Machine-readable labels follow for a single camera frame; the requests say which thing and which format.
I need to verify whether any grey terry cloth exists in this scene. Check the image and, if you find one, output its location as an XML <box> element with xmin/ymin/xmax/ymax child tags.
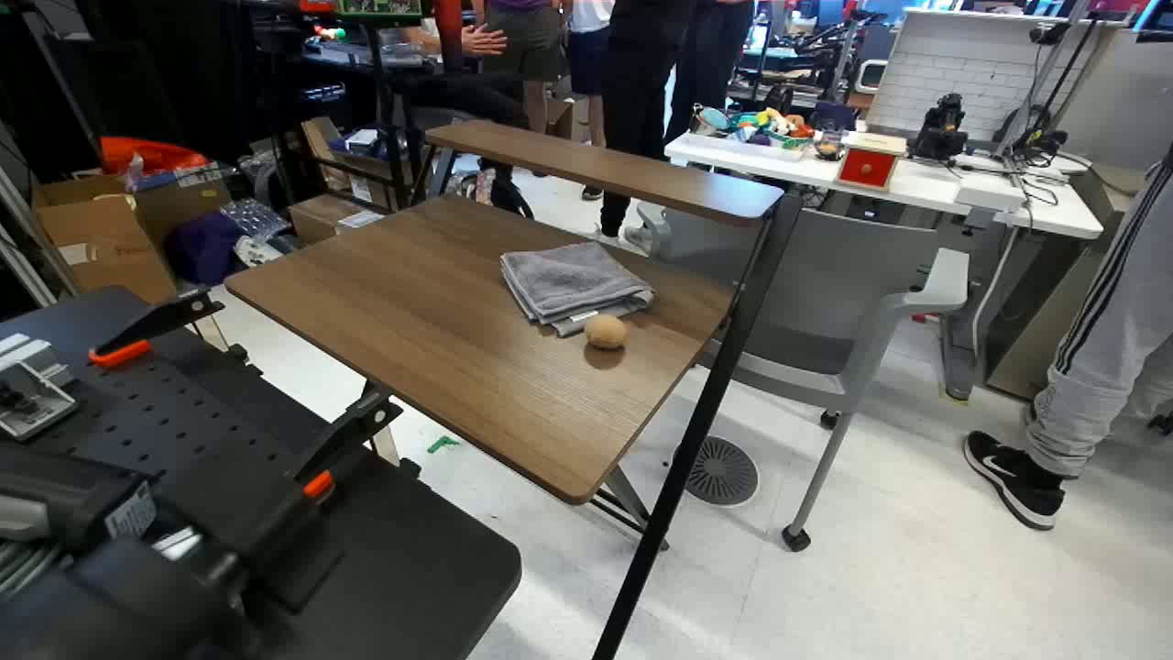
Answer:
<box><xmin>500</xmin><ymin>237</ymin><xmax>657</xmax><ymax>337</ymax></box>

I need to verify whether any small tan ball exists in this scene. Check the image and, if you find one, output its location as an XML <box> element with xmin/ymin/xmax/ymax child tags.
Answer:
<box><xmin>581</xmin><ymin>310</ymin><xmax>629</xmax><ymax>354</ymax></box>

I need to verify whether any black table leg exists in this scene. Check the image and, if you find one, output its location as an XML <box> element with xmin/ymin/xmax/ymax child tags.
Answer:
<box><xmin>585</xmin><ymin>463</ymin><xmax>657</xmax><ymax>543</ymax></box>

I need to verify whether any black round floor plate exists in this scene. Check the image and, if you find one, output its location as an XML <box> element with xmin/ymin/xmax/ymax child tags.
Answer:
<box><xmin>683</xmin><ymin>437</ymin><xmax>763</xmax><ymax>510</ymax></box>

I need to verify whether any large black orange clamp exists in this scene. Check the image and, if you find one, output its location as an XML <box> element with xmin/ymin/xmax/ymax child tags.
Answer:
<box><xmin>159</xmin><ymin>386</ymin><xmax>405</xmax><ymax>615</ymax></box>

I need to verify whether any grey office chair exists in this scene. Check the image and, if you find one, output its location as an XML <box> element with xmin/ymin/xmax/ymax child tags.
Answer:
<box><xmin>657</xmin><ymin>200</ymin><xmax>980</xmax><ymax>554</ymax></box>

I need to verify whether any person in black trousers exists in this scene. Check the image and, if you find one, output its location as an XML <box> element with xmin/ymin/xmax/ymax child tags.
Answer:
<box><xmin>598</xmin><ymin>0</ymin><xmax>754</xmax><ymax>247</ymax></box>

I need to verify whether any person in white shirt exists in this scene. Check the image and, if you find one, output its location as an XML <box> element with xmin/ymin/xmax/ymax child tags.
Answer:
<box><xmin>559</xmin><ymin>0</ymin><xmax>619</xmax><ymax>155</ymax></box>

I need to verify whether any pile of colourful toys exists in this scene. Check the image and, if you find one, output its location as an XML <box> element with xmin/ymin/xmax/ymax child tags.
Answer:
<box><xmin>691</xmin><ymin>104</ymin><xmax>822</xmax><ymax>155</ymax></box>

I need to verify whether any black metal cart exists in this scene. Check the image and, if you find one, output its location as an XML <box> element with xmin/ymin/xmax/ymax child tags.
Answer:
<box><xmin>291</xmin><ymin>0</ymin><xmax>493</xmax><ymax>214</ymax></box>

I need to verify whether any small cardboard box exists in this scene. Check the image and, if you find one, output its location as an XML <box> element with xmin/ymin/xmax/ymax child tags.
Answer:
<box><xmin>287</xmin><ymin>189</ymin><xmax>387</xmax><ymax>247</ymax></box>

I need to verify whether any person in purple top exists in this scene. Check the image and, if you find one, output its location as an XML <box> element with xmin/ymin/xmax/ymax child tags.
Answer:
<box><xmin>476</xmin><ymin>0</ymin><xmax>578</xmax><ymax>139</ymax></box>

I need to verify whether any black perforated workbench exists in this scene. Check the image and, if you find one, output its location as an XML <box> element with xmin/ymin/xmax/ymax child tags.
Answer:
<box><xmin>0</xmin><ymin>286</ymin><xmax>524</xmax><ymax>660</ymax></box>

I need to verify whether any red box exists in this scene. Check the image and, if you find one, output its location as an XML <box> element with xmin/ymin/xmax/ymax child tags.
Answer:
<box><xmin>834</xmin><ymin>142</ymin><xmax>903</xmax><ymax>194</ymax></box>

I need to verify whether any white desk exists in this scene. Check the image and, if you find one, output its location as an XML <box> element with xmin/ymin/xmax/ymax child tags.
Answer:
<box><xmin>662</xmin><ymin>125</ymin><xmax>1112</xmax><ymax>404</ymax></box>

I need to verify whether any dark blue fabric bag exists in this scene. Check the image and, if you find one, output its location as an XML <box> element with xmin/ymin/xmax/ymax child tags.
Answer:
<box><xmin>161</xmin><ymin>194</ymin><xmax>293</xmax><ymax>291</ymax></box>

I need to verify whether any black desktop device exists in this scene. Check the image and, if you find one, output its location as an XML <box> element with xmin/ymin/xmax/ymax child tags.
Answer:
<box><xmin>909</xmin><ymin>90</ymin><xmax>970</xmax><ymax>164</ymax></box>

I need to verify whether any small black orange clamp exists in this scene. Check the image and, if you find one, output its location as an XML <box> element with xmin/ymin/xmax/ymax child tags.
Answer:
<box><xmin>84</xmin><ymin>286</ymin><xmax>226</xmax><ymax>375</ymax></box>

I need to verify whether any white board panel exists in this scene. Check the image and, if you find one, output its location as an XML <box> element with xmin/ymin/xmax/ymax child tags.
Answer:
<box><xmin>860</xmin><ymin>6</ymin><xmax>1080</xmax><ymax>145</ymax></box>

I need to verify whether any orange plastic object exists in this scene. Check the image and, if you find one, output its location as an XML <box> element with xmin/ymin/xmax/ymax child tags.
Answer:
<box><xmin>95</xmin><ymin>131</ymin><xmax>214</xmax><ymax>180</ymax></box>

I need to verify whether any black tripod stand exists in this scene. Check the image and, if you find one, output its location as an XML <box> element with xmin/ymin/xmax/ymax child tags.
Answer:
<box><xmin>988</xmin><ymin>0</ymin><xmax>1112</xmax><ymax>161</ymax></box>

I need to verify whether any large cardboard box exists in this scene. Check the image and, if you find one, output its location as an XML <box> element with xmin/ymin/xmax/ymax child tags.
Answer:
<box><xmin>33</xmin><ymin>172</ymin><xmax>234</xmax><ymax>309</ymax></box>

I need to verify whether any person in grey sweatpants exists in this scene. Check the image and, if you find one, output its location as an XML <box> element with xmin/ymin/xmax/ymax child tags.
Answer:
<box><xmin>961</xmin><ymin>142</ymin><xmax>1173</xmax><ymax>536</ymax></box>

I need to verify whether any grey square plate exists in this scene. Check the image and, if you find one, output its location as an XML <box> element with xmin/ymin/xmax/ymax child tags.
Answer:
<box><xmin>0</xmin><ymin>360</ymin><xmax>84</xmax><ymax>444</ymax></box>

